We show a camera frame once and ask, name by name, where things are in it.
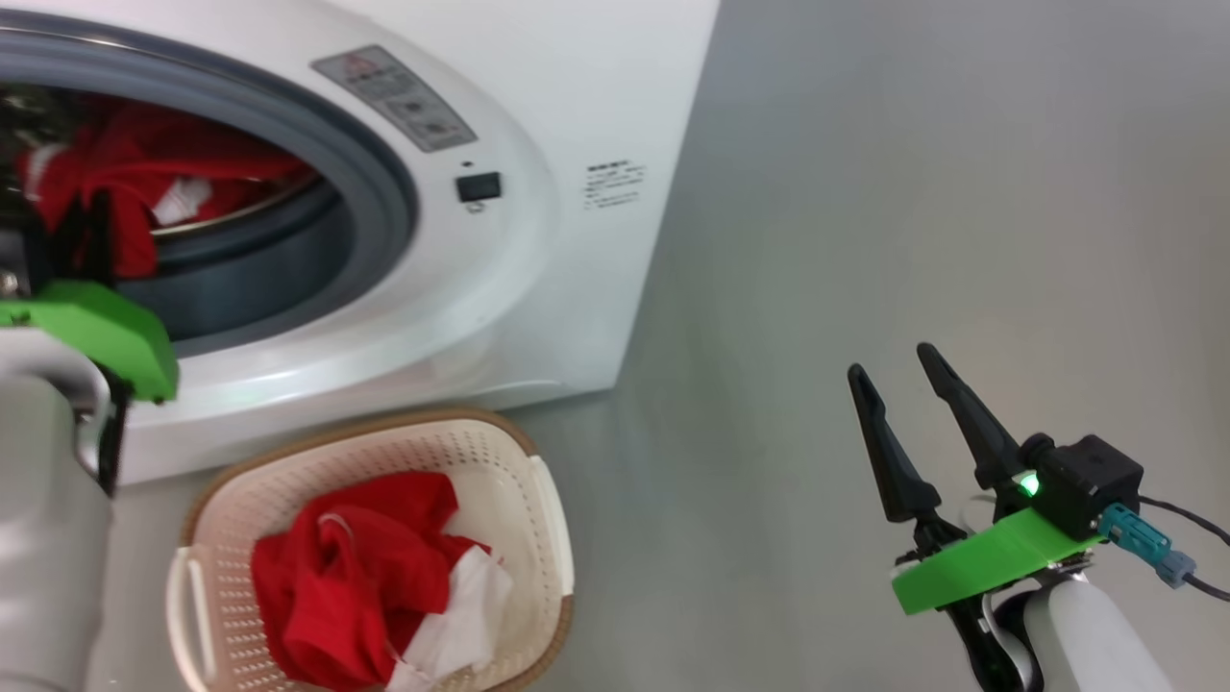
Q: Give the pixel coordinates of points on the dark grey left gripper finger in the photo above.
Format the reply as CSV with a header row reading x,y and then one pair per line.
x,y
99,240
50,258

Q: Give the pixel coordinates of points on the white front-load washing machine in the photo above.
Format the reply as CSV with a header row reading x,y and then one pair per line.
x,y
538,288

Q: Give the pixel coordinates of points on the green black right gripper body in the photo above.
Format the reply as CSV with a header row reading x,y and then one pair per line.
x,y
990,557

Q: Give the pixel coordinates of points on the black rectangular block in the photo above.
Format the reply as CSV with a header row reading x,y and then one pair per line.
x,y
478,186

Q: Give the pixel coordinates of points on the cream basket with brown rim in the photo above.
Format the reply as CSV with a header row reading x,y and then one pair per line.
x,y
519,481

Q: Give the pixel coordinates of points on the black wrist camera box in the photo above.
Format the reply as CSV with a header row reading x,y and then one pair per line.
x,y
1091,481

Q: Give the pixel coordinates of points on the small black text sticker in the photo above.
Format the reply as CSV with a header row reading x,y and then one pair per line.
x,y
613,184

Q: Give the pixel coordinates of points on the plain red garment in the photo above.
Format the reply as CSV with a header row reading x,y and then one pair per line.
x,y
144,154

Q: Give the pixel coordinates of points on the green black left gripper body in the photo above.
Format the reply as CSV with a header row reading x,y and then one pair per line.
x,y
106,332

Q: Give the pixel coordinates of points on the red and white striped garment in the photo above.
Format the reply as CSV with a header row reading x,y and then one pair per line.
x,y
346,577

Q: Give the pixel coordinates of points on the grey warning sticker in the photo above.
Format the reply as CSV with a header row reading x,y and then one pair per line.
x,y
394,96

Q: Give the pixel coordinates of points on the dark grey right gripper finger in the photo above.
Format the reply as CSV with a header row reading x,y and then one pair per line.
x,y
903,481
980,432

